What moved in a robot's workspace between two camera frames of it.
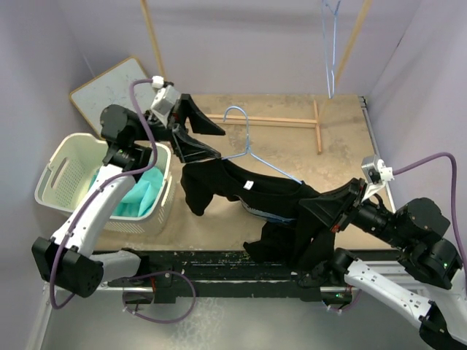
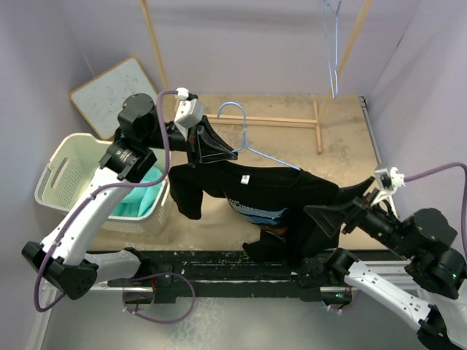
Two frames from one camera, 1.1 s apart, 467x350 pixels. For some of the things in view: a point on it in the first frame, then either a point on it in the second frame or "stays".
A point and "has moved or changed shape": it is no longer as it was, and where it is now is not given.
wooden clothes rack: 266,119 stays
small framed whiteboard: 112,87 stays
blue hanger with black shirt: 248,150 has moved or changed shape
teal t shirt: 143,195 stays
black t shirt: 291,232 has moved or changed shape
